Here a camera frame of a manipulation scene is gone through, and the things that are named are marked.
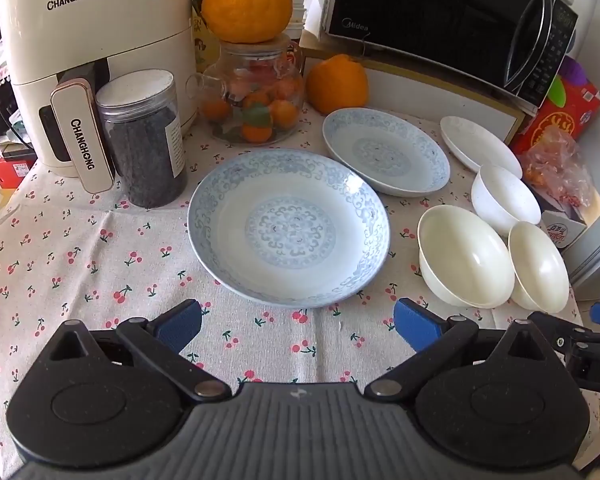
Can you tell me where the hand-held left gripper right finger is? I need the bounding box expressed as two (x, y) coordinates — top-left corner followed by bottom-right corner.
(362, 297), (563, 403)

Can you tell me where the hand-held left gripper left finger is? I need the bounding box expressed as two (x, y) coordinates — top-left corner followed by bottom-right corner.
(47, 299), (233, 403)

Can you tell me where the small cream bowl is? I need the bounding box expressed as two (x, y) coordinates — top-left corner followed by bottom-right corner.
(507, 221), (571, 311)

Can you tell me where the large cream bowl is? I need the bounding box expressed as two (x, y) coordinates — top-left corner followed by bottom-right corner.
(417, 205), (516, 309)

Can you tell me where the white bowl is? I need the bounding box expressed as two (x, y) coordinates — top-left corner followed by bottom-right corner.
(471, 164), (542, 237)

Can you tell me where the large blue patterned plate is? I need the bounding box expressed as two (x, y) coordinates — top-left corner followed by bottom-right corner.
(187, 150), (391, 309)

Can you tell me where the small blue patterned plate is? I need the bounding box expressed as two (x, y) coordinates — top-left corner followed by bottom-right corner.
(322, 108), (451, 197)

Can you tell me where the white plate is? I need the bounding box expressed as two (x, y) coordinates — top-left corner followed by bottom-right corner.
(440, 116), (523, 179)

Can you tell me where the black microwave oven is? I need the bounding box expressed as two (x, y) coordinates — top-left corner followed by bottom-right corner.
(320, 0), (580, 108)

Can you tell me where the white cardboard carton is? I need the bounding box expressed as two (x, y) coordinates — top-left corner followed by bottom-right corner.
(530, 180), (600, 251)

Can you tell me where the cherry print tablecloth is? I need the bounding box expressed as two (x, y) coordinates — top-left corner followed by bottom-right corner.
(0, 100), (600, 480)

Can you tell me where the clear plastic bag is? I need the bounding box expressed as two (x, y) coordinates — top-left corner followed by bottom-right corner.
(517, 127), (598, 211)

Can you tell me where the clear jar with dark contents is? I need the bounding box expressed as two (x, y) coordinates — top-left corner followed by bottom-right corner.
(96, 69), (188, 209)

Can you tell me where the red printed box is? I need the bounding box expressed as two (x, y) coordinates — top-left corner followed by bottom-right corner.
(510, 55), (600, 161)

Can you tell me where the pile of small tangerines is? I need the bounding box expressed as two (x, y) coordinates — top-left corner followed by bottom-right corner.
(202, 67), (301, 143)

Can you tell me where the small red box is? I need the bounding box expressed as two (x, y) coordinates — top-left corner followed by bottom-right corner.
(0, 152), (35, 187)

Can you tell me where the wooden microwave stand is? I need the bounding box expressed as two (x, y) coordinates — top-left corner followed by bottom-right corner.
(300, 30), (526, 146)

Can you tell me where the glass teapot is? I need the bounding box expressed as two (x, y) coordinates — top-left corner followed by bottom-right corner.
(186, 35), (305, 145)

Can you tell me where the yellow printed box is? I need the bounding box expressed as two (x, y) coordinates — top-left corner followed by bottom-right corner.
(192, 10), (223, 73)

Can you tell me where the cream air fryer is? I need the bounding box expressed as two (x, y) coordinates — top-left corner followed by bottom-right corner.
(0, 0), (198, 193)

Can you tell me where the large orange with leaves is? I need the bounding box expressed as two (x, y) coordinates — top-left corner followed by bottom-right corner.
(192, 0), (295, 45)

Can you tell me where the stack of paper cups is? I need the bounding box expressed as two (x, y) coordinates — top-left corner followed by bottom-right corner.
(285, 0), (308, 41)

